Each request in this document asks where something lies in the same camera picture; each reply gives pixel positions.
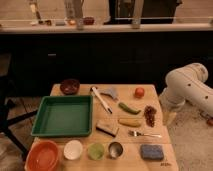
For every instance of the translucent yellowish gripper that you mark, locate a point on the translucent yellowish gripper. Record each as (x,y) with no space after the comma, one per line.
(168,116)

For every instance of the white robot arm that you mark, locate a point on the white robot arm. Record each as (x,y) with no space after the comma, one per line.
(186,84)

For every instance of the white small bowl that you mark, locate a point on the white small bowl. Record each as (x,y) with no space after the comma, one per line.
(73,150)

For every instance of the dark brown bowl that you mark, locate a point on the dark brown bowl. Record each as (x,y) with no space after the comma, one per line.
(69,86)

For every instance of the small red background bowl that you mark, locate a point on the small red background bowl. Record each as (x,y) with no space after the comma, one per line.
(88,20)

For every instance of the orange-red bowl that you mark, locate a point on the orange-red bowl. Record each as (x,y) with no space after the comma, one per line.
(43,156)

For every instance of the purple grape bunch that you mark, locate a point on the purple grape bunch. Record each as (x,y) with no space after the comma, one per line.
(149,114)

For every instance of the silver fork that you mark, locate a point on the silver fork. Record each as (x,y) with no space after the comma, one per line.
(136,134)

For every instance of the red tomato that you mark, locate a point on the red tomato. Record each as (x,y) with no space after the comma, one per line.
(139,92)

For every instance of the blue sponge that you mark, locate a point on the blue sponge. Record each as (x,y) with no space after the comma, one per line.
(151,152)

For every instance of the wooden block brush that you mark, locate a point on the wooden block brush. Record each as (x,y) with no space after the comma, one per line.
(107,128)

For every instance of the metal cup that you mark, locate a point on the metal cup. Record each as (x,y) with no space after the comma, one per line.
(115,150)

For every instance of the light green cup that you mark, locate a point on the light green cup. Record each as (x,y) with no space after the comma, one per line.
(96,151)

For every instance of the green plastic tray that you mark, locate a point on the green plastic tray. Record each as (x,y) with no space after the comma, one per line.
(64,116)

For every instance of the black office chair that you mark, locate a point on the black office chair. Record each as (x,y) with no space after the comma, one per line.
(5,106)

